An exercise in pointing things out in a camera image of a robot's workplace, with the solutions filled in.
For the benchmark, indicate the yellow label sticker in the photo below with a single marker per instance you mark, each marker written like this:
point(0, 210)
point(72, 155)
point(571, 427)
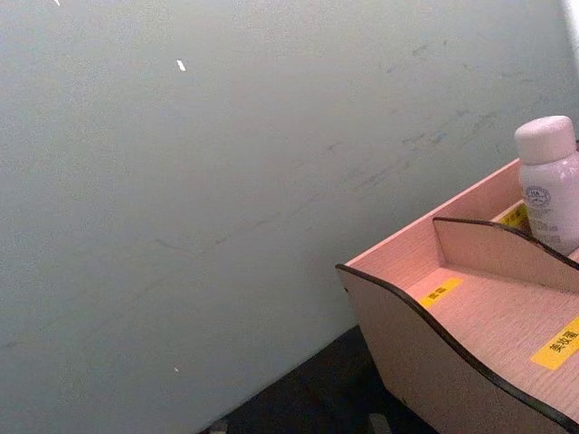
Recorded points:
point(513, 218)
point(439, 292)
point(558, 346)

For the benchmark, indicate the white plastic bottle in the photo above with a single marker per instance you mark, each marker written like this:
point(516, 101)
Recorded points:
point(549, 190)

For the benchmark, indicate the pale wooden organizer tray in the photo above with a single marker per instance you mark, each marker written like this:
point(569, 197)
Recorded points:
point(452, 361)

